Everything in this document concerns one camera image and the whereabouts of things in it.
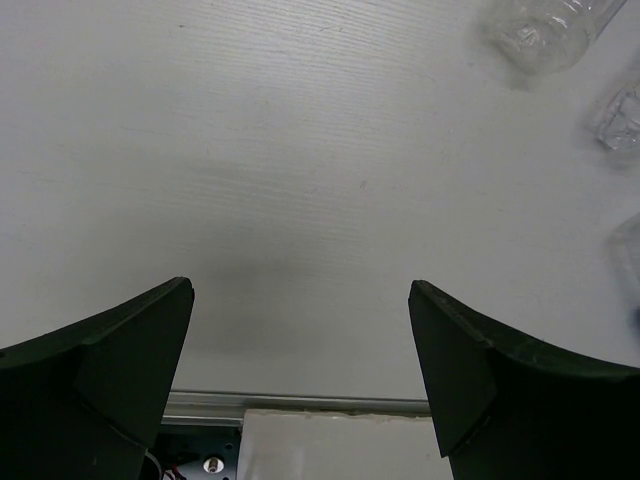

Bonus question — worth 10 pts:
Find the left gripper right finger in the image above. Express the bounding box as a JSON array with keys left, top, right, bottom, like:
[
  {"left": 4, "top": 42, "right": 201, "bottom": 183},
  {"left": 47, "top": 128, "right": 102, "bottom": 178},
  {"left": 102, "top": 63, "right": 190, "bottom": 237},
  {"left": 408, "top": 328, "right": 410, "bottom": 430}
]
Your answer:
[{"left": 408, "top": 280, "right": 639, "bottom": 479}]

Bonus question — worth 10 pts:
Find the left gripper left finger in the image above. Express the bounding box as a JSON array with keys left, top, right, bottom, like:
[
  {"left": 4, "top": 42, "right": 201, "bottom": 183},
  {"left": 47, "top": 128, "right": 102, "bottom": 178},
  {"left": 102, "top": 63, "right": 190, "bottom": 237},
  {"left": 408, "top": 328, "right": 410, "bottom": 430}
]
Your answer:
[{"left": 1, "top": 277, "right": 194, "bottom": 479}]

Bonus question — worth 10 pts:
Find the Pocari Sweat clear bottle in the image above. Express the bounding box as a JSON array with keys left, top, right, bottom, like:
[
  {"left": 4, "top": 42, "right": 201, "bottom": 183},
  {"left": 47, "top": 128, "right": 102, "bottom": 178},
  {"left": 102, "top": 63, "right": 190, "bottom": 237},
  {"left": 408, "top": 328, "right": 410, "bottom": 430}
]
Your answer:
[{"left": 608, "top": 214, "right": 639, "bottom": 308}]

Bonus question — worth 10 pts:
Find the blue label Aquafina bottle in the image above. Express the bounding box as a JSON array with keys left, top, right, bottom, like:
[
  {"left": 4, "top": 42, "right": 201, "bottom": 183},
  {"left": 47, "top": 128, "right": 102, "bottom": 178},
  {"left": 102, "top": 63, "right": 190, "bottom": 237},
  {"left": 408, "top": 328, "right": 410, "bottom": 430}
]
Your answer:
[{"left": 587, "top": 78, "right": 639, "bottom": 163}]

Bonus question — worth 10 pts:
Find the clear unlabeled plastic bottle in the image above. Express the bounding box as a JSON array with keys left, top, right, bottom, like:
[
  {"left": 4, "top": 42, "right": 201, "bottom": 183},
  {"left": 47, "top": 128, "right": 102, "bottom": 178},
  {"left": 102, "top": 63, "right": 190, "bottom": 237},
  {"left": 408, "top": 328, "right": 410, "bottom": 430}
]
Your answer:
[{"left": 485, "top": 0, "right": 626, "bottom": 75}]

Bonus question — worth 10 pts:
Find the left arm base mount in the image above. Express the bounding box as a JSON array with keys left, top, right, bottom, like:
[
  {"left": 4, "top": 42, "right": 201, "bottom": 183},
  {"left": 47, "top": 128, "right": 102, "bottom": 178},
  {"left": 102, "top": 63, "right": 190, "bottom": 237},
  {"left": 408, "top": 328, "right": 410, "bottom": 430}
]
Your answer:
[{"left": 140, "top": 425, "right": 242, "bottom": 479}]

